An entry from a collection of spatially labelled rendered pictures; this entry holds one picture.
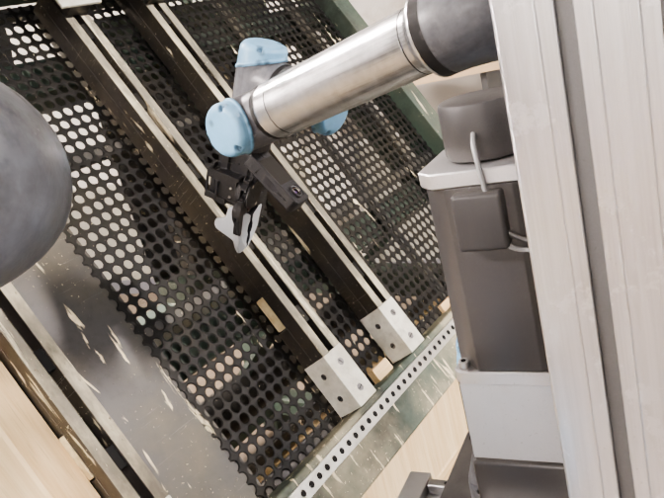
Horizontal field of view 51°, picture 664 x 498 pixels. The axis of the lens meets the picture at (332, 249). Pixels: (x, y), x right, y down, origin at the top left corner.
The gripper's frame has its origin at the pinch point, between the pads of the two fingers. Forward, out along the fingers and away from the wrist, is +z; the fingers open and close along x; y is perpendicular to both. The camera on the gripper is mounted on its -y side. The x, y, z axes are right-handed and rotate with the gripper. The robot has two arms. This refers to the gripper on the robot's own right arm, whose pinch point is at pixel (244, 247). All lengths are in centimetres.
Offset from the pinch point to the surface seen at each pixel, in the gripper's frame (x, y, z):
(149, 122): -17.8, 34.7, -7.5
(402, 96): -110, 10, -2
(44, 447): 36.8, 9.1, 23.3
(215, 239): -15.1, 14.3, 10.8
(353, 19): -115, 33, -19
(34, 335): 29.9, 18.0, 10.7
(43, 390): 34.3, 11.8, 15.3
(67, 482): 37.6, 3.9, 26.7
